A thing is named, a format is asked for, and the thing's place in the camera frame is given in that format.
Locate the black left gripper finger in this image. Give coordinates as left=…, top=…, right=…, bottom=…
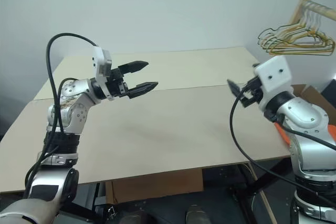
left=127, top=81, right=159, bottom=100
left=118, top=60, right=150, bottom=76

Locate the light wooden stick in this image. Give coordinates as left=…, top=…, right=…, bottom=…
left=249, top=165, right=278, bottom=224

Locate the yellow wire hanger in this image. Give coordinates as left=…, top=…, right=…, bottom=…
left=269, top=2, right=335, bottom=57

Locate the wooden hanger rack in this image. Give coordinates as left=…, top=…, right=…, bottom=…
left=288, top=0, right=336, bottom=25

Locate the black metal table frame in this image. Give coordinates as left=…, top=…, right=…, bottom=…
left=60, top=155, right=297, bottom=224

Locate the bunch of wire hangers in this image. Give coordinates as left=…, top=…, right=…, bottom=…
left=257, top=11, right=332, bottom=56

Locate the flat cardboard box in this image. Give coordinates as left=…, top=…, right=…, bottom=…
left=104, top=167, right=204, bottom=205

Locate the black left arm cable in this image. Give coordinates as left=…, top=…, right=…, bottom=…
left=25, top=33, right=98, bottom=198

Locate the white wire hanger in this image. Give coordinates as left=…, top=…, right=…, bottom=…
left=272, top=3, right=325, bottom=49

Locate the grey rounded foot shape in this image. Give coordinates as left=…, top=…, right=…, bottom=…
left=185, top=204, right=208, bottom=224

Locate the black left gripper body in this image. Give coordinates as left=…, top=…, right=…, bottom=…
left=106, top=65, right=130, bottom=99

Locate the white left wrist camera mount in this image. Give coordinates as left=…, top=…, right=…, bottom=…
left=92, top=45, right=114, bottom=101

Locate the black flat object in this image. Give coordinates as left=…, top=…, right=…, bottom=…
left=319, top=73, right=336, bottom=99

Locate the dark rounded shape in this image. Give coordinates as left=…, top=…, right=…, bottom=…
left=118, top=208, right=148, bottom=224

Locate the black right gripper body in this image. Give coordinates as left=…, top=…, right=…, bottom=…
left=239, top=75, right=265, bottom=108

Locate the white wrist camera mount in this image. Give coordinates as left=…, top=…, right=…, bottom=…
left=92, top=45, right=114, bottom=101
left=255, top=55, right=293, bottom=112

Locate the open cardboard box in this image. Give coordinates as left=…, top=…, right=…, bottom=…
left=290, top=83, right=336, bottom=130

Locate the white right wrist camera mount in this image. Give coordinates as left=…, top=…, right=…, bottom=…
left=255, top=55, right=293, bottom=112

